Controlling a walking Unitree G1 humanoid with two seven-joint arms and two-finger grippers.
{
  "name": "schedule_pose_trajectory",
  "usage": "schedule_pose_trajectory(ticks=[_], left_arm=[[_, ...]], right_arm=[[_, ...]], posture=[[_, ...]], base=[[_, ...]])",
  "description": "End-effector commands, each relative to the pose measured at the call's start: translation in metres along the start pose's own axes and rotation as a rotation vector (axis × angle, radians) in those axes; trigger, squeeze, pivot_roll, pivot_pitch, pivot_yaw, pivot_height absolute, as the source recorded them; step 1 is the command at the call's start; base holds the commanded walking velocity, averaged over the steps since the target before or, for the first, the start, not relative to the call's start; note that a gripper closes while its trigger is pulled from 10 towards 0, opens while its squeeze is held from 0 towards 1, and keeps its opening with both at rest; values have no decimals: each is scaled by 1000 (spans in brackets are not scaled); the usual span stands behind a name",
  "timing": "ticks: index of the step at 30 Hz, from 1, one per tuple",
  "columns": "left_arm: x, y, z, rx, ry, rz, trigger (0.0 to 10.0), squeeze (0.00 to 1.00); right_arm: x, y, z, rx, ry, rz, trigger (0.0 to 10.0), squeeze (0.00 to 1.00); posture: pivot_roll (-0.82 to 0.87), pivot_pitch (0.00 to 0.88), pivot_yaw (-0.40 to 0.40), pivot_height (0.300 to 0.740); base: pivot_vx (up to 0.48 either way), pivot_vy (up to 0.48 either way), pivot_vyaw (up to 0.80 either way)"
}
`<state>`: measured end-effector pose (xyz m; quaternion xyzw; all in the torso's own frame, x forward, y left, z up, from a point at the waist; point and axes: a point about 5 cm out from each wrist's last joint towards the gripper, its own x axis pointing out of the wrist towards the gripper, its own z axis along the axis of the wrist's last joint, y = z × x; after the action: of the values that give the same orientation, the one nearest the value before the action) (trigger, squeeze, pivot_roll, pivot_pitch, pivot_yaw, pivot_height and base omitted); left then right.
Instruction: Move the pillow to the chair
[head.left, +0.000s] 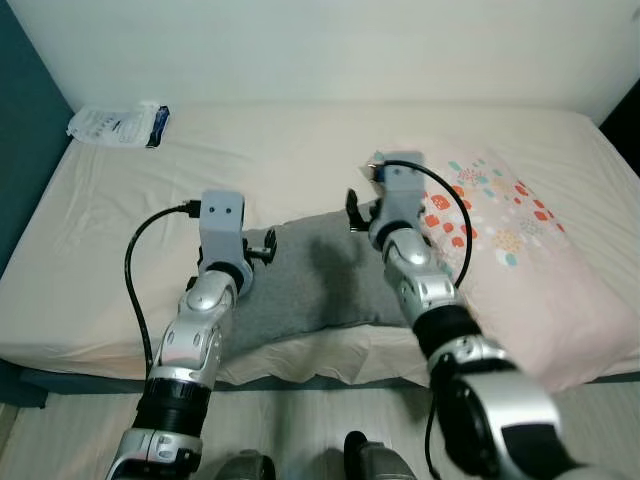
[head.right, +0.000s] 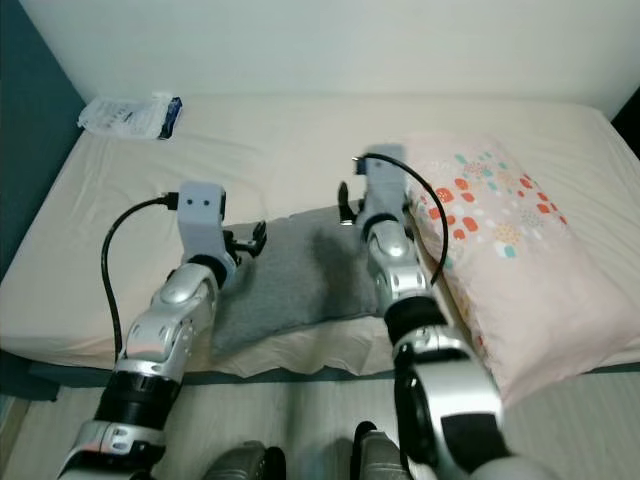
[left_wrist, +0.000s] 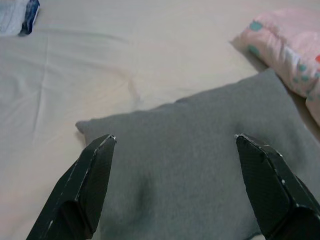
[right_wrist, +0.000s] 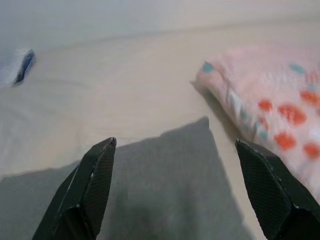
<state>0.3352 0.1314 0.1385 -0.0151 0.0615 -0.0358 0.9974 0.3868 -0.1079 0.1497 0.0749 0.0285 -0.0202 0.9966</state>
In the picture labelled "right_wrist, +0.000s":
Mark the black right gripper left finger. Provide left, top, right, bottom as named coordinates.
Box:
left=31, top=136, right=118, bottom=240

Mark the blue and white cloth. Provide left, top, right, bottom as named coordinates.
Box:
left=0, top=48, right=36, bottom=89

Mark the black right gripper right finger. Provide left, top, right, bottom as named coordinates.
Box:
left=235, top=138, right=320, bottom=240

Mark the pink floral pillow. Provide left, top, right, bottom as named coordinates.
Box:
left=194, top=46, right=320, bottom=192

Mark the grey fabric pillow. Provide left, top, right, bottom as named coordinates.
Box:
left=0, top=116, right=266, bottom=240

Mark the beige bed sheet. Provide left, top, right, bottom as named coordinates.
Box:
left=0, top=16, right=320, bottom=240

